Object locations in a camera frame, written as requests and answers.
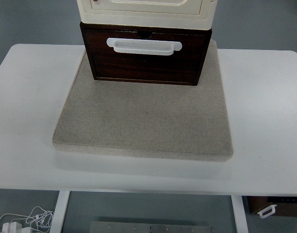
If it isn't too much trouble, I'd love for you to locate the cream upper cabinet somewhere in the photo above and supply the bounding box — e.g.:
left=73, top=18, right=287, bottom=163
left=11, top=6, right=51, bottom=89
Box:
left=77, top=0, right=218, bottom=30

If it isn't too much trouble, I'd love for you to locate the spare brown drawer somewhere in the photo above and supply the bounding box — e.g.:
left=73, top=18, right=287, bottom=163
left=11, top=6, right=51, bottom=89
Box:
left=247, top=196, right=297, bottom=218

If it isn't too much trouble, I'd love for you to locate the beige square mat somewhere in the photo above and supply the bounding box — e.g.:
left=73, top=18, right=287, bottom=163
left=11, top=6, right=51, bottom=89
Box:
left=52, top=40, right=233, bottom=161

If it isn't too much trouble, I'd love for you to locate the white left table leg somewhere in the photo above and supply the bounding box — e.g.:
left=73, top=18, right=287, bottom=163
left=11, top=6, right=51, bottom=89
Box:
left=49, top=191, right=70, bottom=233

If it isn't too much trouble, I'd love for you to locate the white table leg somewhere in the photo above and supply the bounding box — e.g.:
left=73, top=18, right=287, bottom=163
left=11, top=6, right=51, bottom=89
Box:
left=49, top=191, right=70, bottom=233
left=231, top=195, right=248, bottom=233

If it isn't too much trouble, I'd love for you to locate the white right table leg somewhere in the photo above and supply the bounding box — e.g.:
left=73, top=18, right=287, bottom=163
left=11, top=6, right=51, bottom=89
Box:
left=231, top=195, right=248, bottom=233

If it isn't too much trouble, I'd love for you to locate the white power adapter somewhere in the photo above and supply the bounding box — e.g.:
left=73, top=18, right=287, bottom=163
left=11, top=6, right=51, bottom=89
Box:
left=1, top=222, right=22, bottom=233

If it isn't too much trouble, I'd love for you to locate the dark wooden cabinet frame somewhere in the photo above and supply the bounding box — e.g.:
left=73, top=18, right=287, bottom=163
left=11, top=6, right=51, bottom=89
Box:
left=79, top=21, right=213, bottom=86

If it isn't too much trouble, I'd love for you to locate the white drawer handle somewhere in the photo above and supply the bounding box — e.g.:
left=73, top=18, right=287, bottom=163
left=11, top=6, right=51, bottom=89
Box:
left=106, top=37, right=183, bottom=56

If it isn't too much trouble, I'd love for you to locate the white cable bundle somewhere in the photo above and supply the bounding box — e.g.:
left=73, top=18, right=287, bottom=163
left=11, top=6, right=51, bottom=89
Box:
left=0, top=206, right=55, bottom=233

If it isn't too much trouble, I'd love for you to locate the spare white handle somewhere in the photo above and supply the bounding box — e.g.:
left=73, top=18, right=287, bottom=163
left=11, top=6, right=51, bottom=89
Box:
left=257, top=204, right=277, bottom=218

